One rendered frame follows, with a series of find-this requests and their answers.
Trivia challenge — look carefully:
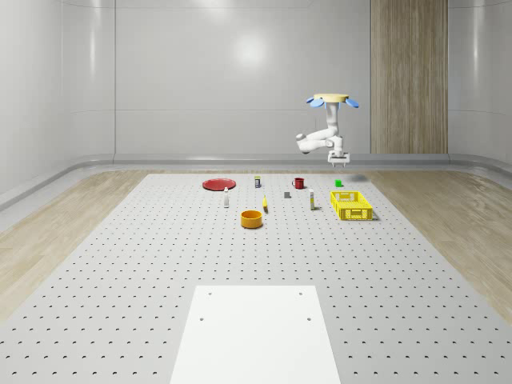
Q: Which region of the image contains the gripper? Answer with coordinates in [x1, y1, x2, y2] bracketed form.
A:
[327, 150, 351, 167]

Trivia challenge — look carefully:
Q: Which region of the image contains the drone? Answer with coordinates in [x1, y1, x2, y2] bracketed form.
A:
[306, 93, 360, 110]

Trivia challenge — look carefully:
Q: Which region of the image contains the yellow basket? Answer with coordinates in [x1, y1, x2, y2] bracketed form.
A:
[330, 190, 374, 222]

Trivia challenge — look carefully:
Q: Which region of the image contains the yellow bowl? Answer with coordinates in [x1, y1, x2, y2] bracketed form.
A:
[240, 210, 264, 230]

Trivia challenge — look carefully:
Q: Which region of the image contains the red plate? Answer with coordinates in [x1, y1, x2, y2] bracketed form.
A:
[202, 178, 238, 192]

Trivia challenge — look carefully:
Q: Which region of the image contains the white board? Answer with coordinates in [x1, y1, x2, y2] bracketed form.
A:
[170, 285, 342, 384]

